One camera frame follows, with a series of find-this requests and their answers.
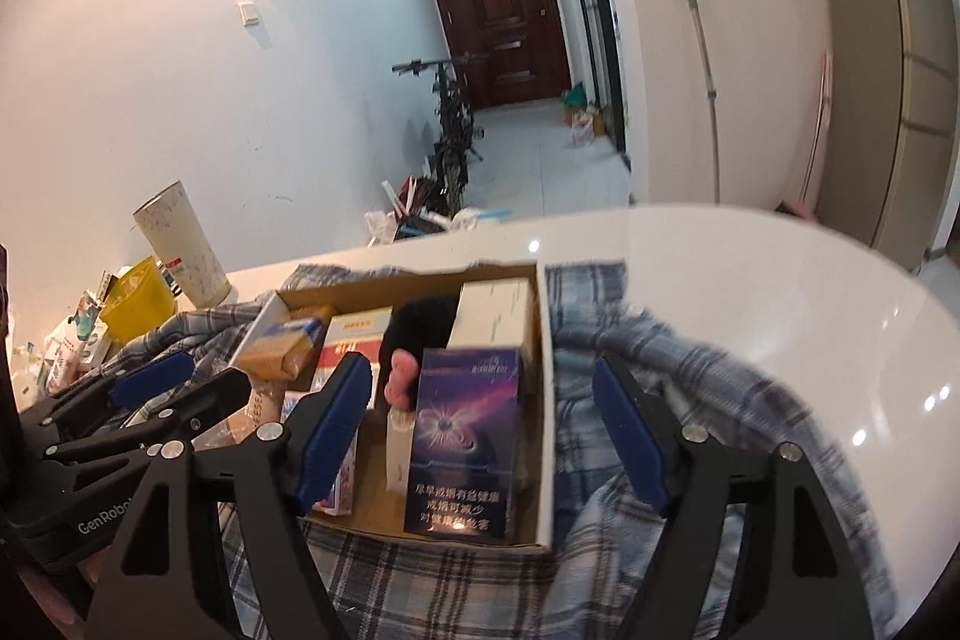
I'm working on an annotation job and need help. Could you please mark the clutter pile of packages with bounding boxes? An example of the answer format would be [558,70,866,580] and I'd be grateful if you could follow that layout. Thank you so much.
[7,273,117,411]

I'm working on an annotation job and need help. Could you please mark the beige refrigerator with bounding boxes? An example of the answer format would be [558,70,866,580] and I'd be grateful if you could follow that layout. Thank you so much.
[817,0,958,269]

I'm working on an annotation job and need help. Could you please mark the small white box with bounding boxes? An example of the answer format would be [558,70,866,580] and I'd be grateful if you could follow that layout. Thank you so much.
[448,278,535,353]

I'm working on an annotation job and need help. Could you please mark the dark red entrance door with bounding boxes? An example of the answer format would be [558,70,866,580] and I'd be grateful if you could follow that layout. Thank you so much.
[436,0,571,110]

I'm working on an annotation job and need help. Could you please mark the grey mop handle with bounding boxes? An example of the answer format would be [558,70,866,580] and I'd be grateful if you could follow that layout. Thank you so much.
[686,0,722,205]

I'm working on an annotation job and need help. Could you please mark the blue plaid shirt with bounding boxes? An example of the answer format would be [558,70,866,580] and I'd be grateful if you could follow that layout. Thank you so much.
[104,260,902,640]

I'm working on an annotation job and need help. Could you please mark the pink round puff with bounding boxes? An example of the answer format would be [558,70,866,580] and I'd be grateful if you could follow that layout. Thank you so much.
[226,383,286,442]

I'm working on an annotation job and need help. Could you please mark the black plush toy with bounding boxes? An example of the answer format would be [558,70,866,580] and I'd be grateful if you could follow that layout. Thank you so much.
[379,296,459,413]

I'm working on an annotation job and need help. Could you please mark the pink and white box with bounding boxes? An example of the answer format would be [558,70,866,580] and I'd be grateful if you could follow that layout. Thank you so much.
[313,438,358,516]

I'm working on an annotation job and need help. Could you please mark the pink dustpan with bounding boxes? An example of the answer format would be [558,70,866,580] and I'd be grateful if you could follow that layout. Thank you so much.
[776,50,835,223]

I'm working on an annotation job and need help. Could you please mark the black garbage bag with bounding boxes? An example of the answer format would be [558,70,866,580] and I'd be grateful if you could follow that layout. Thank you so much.
[394,209,454,242]

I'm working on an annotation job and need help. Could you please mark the purple cigarette pack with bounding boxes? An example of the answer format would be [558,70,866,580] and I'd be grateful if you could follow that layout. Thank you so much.
[404,347,523,544]

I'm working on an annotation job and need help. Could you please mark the red and grey box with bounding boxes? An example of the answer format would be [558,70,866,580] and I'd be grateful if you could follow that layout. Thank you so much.
[311,307,392,395]

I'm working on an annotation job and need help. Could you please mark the person's left hand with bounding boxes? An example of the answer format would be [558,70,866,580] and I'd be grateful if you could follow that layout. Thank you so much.
[14,548,110,638]

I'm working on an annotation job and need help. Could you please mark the white tissue pack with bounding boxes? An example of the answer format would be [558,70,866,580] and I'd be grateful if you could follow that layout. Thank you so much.
[386,408,416,497]

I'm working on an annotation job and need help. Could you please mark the shallow cardboard box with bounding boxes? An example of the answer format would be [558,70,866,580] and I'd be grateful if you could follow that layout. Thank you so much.
[229,265,555,549]

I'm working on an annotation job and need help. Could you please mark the bags by the door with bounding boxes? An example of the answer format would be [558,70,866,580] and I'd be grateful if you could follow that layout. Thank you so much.
[562,83,607,148]

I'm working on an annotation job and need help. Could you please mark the white steel tumbler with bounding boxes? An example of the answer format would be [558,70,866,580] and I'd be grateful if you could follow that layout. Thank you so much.
[133,182,231,308]

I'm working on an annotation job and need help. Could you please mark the yellow plastic container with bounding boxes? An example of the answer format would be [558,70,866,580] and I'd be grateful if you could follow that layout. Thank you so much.
[99,257,178,346]

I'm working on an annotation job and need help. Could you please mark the white light switch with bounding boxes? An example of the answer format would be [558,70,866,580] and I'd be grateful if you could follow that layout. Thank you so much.
[238,2,262,28]

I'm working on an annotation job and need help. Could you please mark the black bicycle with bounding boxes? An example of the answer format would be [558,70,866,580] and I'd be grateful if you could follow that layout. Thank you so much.
[392,52,487,218]

